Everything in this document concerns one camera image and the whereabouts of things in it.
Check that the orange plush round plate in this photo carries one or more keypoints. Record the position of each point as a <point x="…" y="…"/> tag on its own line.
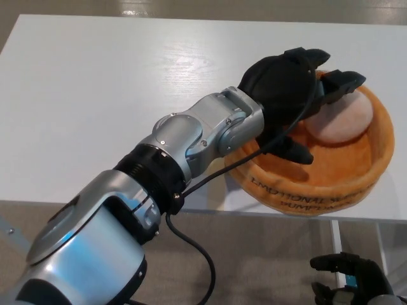
<point x="337" y="171"/>

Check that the white table leg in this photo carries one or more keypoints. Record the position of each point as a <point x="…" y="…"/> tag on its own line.
<point x="337" y="251"/>
<point x="382" y="248"/>

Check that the pink round plush toy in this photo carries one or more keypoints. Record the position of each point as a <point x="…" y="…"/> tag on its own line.
<point x="343" y="120"/>

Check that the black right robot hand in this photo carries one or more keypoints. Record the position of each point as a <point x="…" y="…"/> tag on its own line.
<point x="369" y="273"/>

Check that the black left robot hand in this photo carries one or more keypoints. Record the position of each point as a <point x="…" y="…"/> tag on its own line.
<point x="280" y="85"/>

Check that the blue-grey metal frame bar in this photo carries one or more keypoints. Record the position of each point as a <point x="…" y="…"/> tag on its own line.
<point x="14" y="235"/>

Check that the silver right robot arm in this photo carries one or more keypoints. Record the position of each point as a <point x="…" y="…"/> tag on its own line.
<point x="394" y="301"/>

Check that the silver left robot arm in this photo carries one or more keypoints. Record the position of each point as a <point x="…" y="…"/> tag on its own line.
<point x="111" y="222"/>

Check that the beige masking tape strip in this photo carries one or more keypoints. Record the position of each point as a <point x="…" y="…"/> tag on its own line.
<point x="217" y="195"/>

